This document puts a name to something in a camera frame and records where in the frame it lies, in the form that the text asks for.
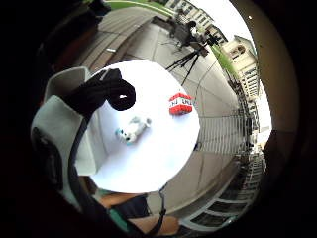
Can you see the white teal soft toy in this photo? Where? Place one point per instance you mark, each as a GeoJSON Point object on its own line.
{"type": "Point", "coordinates": [133, 129]}

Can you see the metal railing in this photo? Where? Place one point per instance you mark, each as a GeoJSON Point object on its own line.
{"type": "Point", "coordinates": [224, 134]}

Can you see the red white block toy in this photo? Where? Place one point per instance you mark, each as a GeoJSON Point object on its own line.
{"type": "Point", "coordinates": [180, 103]}

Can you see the long pale building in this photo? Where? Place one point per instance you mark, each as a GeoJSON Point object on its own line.
{"type": "Point", "coordinates": [194, 15]}

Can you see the black camera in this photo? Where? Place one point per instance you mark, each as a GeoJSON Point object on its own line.
{"type": "Point", "coordinates": [211, 39]}

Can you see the beige building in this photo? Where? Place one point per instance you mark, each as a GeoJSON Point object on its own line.
{"type": "Point", "coordinates": [244, 62]}

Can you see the the person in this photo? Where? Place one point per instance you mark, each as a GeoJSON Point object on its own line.
{"type": "Point", "coordinates": [56, 125]}

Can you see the black camera tripod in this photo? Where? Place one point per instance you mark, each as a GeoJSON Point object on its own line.
{"type": "Point", "coordinates": [190, 62]}

